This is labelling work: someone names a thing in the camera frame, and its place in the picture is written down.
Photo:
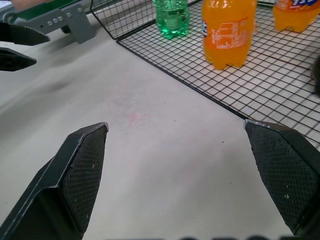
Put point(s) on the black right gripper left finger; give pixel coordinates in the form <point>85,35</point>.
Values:
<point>62,180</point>

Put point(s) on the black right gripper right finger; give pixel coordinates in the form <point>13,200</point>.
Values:
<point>287,175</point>

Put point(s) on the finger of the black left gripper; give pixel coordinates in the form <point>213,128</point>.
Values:
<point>12,59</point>
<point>22,35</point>

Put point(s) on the dark round object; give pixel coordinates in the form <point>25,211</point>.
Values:
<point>316,75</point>

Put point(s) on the green plastic soda bottle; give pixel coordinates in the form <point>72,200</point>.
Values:
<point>172,17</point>

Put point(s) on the orange soda bottle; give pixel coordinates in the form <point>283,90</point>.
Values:
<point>295,15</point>
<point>225,30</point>

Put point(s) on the grey conveyor frame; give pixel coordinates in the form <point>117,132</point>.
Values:
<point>75,22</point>

